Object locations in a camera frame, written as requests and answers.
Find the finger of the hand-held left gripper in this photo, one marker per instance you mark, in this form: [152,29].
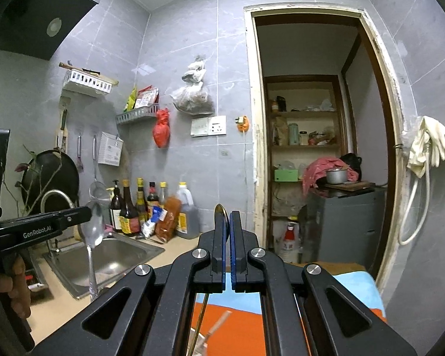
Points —
[78,215]

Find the black bag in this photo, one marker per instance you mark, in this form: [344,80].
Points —
[352,161]

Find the white wall socket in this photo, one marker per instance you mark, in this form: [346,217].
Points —
[217,125]

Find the orange plug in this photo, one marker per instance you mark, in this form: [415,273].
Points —
[242,123]

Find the wooden cutting board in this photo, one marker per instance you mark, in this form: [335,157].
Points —
[352,186]

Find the red plastic bag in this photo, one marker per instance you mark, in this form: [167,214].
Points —
[161,129]

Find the large dark sauce bottle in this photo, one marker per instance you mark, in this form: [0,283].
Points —
[129,218]

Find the clear bag of dried goods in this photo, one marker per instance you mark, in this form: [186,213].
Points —
[192,100]

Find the steel spatula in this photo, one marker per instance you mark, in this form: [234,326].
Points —
[80,155]

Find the white wall box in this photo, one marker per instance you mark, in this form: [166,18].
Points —
[110,149]

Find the black wok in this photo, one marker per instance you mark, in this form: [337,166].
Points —
[55,174]

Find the red cap sauce bottle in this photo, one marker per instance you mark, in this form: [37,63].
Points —
[152,196]

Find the red label jug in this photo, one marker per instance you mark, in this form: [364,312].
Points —
[289,241]

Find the bare plant twig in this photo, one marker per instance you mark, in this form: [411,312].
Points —
[37,178]

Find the blue white packet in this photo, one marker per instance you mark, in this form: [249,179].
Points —
[153,220]

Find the beige kitchen counter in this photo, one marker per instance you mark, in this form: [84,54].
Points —
[178,246]

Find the small glass jar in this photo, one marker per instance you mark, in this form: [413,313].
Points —
[304,138]

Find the dark bottle on shelf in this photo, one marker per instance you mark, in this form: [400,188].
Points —
[281,104]

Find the large steel spoon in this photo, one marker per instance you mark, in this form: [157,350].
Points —
[94,230]

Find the grey cabinet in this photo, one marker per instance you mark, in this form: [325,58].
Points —
[344,226]

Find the steel mesh strainer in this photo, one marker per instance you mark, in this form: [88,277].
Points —
[98,189]

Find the pump dispenser bottle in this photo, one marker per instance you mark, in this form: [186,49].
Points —
[116,211]

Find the person's left hand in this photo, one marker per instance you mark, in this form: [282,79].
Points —
[18,285]

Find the green box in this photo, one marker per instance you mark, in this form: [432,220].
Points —
[286,175]

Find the wooden shelf unit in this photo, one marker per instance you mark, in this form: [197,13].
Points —
[268,155]

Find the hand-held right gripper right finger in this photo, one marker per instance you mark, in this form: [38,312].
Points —
[236,244]

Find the steel sink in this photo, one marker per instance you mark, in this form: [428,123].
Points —
[118,256]

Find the orange red packet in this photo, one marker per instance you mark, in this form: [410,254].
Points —
[168,222]

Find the red cloth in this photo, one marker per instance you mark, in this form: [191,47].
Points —
[313,174]

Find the white wall switch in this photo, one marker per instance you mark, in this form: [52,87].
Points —
[199,127]

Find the teal jar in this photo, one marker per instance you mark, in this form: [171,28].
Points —
[293,134]

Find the green yellow packet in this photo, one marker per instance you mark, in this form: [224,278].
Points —
[131,100]

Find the white plastic bag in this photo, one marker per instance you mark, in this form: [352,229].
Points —
[194,70]

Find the blue orange brown striped cloth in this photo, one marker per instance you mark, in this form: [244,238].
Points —
[355,289]

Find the cream door frame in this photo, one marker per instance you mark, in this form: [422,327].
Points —
[252,118]

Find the grey metal wall shelf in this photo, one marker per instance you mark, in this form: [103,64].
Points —
[137,115]

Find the steel pot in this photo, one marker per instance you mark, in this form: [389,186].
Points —
[335,176]

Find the steel faucet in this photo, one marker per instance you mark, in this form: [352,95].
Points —
[59,192]

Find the red seasoning packet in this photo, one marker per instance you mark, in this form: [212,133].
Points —
[147,97]

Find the wooden chopstick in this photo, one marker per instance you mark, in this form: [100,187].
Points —
[216,324]

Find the yellow cap sauce bottle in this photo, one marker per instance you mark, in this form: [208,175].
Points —
[141,200]

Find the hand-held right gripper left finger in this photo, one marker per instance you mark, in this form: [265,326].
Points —
[216,244]

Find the slim yellow cap bottle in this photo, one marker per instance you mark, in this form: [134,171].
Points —
[163,194]

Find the black range hood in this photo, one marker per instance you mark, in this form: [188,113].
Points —
[33,15]

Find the wooden turner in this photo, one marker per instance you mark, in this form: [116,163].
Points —
[63,126]

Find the cream rubber gloves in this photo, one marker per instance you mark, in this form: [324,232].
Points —
[430,144]

